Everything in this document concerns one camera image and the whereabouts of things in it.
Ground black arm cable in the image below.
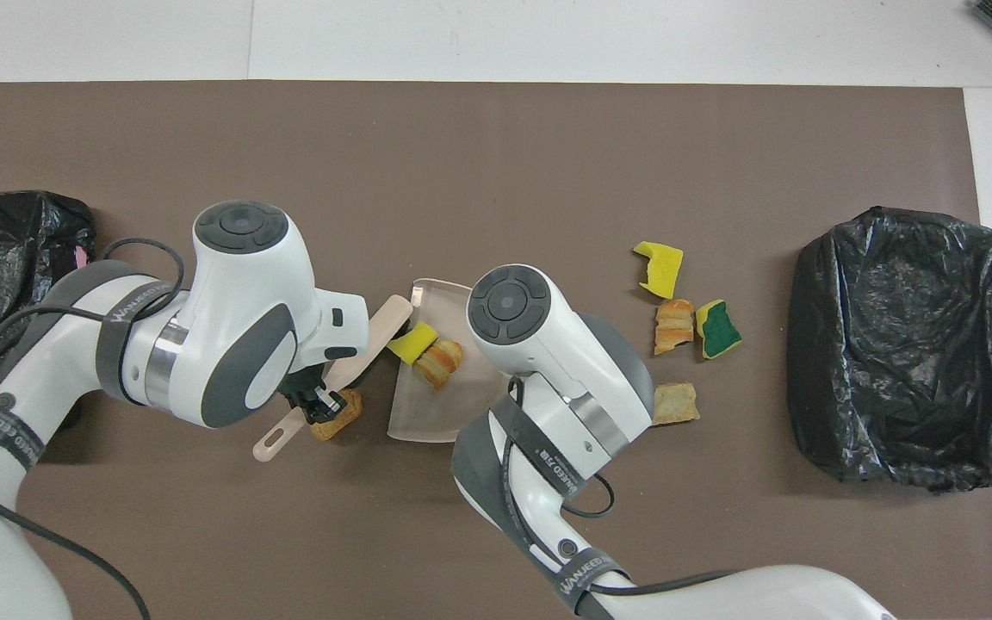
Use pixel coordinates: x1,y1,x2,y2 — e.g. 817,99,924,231
0,237,189,620
500,379,742,620

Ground pale torn bread chunk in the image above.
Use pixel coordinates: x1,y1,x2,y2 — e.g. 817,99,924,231
651,382,702,427

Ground green yellow sponge piece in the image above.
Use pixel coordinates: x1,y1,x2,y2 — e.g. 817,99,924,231
695,299,743,361

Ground black bag lined bin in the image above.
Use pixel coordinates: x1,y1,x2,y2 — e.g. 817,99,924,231
786,206,992,493

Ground orange striped croissant piece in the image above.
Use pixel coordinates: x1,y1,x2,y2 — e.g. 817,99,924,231
654,299,696,357
414,339,465,392

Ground brown bread roll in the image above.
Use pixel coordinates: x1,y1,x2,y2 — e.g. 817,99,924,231
308,389,364,442

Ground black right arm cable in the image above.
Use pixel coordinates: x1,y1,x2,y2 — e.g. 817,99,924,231
500,379,742,620

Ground beige hand brush black bristles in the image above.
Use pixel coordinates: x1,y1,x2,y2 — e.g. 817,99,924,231
252,294,415,463

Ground brown table mat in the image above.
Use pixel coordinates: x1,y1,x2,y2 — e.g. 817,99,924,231
0,81,992,620

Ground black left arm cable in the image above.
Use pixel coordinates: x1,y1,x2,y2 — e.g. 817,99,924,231
0,237,189,620

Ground notched yellow sponge piece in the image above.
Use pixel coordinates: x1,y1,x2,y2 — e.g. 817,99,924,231
632,241,685,301

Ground beige plastic dustpan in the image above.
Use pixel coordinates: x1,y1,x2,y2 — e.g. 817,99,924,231
387,277,514,444

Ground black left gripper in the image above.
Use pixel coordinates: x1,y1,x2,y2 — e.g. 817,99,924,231
279,366,346,423

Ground yellow sponge wedge green backing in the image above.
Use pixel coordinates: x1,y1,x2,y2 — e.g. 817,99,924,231
387,321,440,364

